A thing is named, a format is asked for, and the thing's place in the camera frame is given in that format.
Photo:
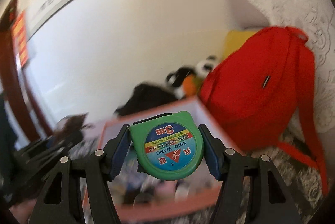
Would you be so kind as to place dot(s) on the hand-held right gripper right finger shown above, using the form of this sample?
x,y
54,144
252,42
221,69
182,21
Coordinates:
x,y
210,153

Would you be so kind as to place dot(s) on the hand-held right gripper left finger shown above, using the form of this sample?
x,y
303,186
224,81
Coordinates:
x,y
120,153

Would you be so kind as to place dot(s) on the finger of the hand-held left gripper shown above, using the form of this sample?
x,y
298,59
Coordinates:
x,y
52,145

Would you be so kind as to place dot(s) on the pink cardboard box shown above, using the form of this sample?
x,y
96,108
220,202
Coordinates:
x,y
199,114

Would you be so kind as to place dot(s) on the green tape measure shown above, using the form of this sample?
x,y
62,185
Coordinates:
x,y
167,145

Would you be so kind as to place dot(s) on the black clothes pile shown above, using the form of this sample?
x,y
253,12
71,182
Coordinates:
x,y
146,98

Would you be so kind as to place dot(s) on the red backpack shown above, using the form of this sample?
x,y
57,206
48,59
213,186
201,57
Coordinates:
x,y
248,98

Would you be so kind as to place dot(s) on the dark wooden door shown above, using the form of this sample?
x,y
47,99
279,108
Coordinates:
x,y
18,88

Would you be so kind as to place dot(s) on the panda plush with carrot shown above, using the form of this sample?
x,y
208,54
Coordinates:
x,y
196,77

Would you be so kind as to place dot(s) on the black and white plush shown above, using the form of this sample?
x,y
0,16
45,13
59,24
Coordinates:
x,y
180,80

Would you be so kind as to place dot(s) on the yellow pillow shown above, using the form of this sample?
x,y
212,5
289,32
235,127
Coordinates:
x,y
235,41

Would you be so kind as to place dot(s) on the white embroidered quilt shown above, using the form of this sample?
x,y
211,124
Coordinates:
x,y
301,17

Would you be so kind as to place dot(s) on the red wall banner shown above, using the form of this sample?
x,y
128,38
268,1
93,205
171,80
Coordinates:
x,y
21,38

